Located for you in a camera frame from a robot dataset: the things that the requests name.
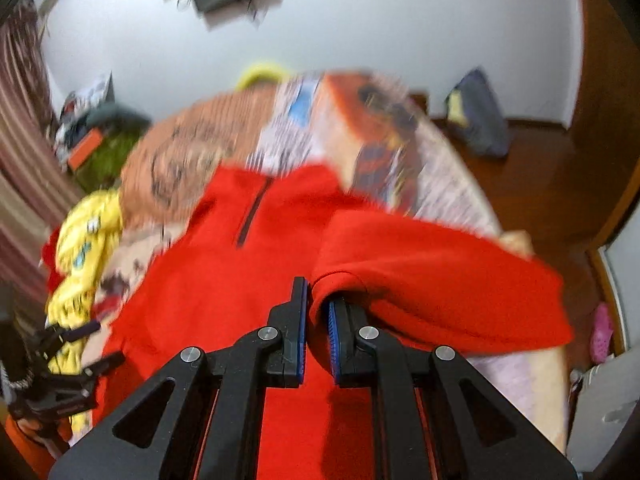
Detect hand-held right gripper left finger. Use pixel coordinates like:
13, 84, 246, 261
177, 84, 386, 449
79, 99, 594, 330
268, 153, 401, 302
47, 276, 307, 480

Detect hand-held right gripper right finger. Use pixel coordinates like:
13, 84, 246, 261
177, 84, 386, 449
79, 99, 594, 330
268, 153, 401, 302
327, 297, 578, 480

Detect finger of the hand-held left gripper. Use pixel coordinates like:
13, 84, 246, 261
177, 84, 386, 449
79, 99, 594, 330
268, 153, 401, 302
47, 351, 126, 397
30, 321, 103, 357

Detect red zip-neck sweater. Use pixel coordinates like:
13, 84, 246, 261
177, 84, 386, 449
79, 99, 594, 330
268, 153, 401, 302
40, 162, 575, 480

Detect person's left forearm orange sleeve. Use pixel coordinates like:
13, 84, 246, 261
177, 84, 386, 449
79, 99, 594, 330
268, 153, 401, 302
4, 415, 68, 478

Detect yellow cartoon print cloth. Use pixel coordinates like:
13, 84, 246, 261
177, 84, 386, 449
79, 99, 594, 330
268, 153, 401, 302
45, 190, 123, 433

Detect green cloth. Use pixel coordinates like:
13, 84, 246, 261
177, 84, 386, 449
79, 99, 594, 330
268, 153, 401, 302
75, 127, 147, 192

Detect orange box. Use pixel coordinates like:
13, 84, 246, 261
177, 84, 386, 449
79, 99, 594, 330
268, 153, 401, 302
67, 129, 104, 171

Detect striped brown curtain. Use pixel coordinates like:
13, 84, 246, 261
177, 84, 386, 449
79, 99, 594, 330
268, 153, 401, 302
0, 0, 86, 311

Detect printed cartoon blanket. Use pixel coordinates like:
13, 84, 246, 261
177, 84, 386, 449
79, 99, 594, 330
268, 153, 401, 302
97, 72, 571, 456

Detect dark grey cloth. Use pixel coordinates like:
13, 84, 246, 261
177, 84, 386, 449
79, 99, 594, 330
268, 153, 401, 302
85, 101, 152, 132

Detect pile of papers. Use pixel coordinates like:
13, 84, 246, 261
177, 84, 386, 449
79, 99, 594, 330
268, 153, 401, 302
54, 72, 116, 123

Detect pink slipper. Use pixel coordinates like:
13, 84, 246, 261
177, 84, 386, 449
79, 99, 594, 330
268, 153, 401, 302
590, 302, 615, 363

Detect blue-grey bag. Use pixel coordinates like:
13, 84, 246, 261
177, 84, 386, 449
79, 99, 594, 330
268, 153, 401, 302
445, 67, 511, 158

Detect white plastic cabinet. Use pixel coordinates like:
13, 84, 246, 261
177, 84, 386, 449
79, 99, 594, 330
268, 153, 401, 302
567, 350, 640, 461

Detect brown wooden door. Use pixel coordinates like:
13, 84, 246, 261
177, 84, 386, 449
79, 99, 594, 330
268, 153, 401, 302
570, 0, 640, 256

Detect yellow plastic basket handle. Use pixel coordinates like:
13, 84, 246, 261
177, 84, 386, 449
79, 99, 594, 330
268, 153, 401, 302
235, 61, 288, 91

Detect black hanging cables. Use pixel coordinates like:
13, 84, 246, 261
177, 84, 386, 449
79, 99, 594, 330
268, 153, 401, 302
244, 0, 267, 27

